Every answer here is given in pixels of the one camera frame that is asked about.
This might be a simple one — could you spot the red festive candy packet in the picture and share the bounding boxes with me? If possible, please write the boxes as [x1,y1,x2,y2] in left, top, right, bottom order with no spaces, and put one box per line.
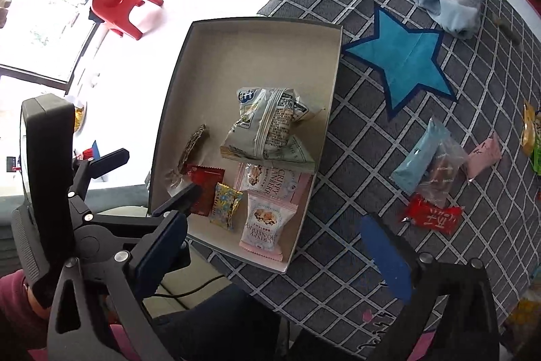
[402,194,463,235]

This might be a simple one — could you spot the Hello Kitty candy packet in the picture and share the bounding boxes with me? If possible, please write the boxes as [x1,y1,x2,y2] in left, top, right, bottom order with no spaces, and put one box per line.
[209,182,243,231]

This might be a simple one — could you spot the light blue wafer bar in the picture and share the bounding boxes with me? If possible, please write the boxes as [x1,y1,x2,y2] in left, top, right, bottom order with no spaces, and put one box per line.
[391,117,450,195]

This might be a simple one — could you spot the pink cranberry crisp packet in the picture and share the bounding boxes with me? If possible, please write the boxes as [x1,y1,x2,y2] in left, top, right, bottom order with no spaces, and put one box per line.
[234,163,312,204]

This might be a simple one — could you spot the beige foil snack bag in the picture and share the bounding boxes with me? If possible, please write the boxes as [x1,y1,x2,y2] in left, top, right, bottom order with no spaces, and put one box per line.
[220,87,321,174]

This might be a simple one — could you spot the brown nut bar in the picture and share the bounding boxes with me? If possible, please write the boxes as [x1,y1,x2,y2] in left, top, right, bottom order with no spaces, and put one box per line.
[165,124,207,189]

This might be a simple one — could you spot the small red square packet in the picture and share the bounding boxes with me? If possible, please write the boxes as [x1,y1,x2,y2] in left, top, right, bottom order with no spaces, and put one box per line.
[186,164,226,217]

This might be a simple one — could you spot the clear plastic chocolate packet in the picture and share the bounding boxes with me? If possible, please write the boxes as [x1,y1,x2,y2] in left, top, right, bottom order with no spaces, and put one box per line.
[415,136,468,208]

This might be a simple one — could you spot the pink snack packet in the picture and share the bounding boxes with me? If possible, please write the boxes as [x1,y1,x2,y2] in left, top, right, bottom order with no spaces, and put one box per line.
[466,132,501,182]

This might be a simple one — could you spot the grey shallow cardboard box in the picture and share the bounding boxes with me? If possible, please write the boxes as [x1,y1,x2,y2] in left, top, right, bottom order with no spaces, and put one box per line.
[149,17,342,274]

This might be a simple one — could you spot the yellow green snack packet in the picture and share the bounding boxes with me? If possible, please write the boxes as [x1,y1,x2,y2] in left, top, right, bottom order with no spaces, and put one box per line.
[521,101,541,176]

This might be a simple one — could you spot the red plastic stool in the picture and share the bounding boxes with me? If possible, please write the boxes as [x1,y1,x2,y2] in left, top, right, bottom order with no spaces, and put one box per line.
[91,0,164,40]

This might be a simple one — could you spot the black cable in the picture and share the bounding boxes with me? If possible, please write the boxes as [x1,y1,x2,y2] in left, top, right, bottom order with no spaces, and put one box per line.
[145,273,229,311]

